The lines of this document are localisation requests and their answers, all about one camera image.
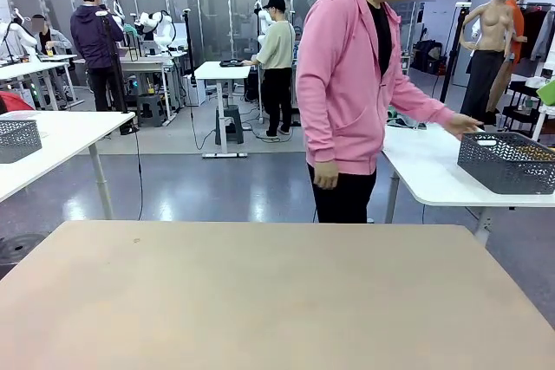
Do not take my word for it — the person in pink hoodie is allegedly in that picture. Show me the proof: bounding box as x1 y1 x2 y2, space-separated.
296 0 460 224

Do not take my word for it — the black light stand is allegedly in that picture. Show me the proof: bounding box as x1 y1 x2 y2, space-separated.
181 7 198 90

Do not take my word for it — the black bags pile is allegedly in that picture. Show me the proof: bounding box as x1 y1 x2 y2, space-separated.
410 39 447 75

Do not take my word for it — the pink-sleeved right forearm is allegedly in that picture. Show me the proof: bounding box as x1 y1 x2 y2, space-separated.
297 83 340 166

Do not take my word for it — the grey perforated plastic basket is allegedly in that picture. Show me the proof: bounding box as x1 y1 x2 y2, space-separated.
457 131 555 196
0 119 43 165

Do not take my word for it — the black wire rack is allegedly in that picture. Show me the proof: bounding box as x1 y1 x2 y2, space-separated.
501 78 549 138

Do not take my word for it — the mannequin with orange shirt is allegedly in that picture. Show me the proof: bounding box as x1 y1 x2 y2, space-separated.
502 0 529 64

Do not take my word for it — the white computer case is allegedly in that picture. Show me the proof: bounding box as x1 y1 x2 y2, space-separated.
181 73 207 107

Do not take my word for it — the clothes rack with dark garments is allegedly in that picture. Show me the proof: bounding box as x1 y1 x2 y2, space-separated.
518 0 555 64

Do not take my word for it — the black pole with white top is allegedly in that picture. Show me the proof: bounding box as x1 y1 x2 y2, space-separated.
439 1 473 105

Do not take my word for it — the small white desk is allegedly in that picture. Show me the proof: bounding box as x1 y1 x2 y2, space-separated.
193 61 253 159

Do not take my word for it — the bright green fabric item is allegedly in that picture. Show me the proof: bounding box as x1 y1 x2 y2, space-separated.
535 78 555 107

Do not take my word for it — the white lab workbench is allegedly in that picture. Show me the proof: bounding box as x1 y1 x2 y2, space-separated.
115 49 188 123

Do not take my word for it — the grey plastic step stool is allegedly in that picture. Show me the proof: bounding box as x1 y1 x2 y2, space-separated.
135 94 166 129
214 105 245 146

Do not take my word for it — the beige mannequin with dark skirt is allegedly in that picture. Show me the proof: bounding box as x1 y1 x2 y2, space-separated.
459 0 518 125

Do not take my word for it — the black camera tripod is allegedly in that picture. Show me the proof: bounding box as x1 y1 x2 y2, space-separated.
97 8 140 136

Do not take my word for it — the person's right hand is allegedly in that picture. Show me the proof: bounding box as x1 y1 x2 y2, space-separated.
312 160 341 191

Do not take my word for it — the seated person in grey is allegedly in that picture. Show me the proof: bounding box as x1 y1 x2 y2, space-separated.
31 14 75 57

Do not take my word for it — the thin black floor cable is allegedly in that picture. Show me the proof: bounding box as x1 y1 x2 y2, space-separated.
132 127 145 221

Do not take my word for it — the red fabric item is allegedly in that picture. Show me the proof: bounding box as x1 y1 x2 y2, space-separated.
0 91 36 113

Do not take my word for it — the person's left hand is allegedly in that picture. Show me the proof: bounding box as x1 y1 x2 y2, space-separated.
445 113 486 134

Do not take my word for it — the long white lab table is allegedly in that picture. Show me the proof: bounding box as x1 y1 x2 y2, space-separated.
0 54 80 112

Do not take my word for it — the person in purple jacket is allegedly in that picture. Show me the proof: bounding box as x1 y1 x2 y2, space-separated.
69 0 127 114

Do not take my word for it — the person in beige sweater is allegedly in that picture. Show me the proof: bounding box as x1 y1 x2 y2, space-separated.
241 0 297 138

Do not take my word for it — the black round floor plate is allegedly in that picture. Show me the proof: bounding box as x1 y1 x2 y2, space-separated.
0 232 48 266

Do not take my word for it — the pink-sleeved left forearm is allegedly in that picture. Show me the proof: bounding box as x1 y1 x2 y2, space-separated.
392 77 456 133

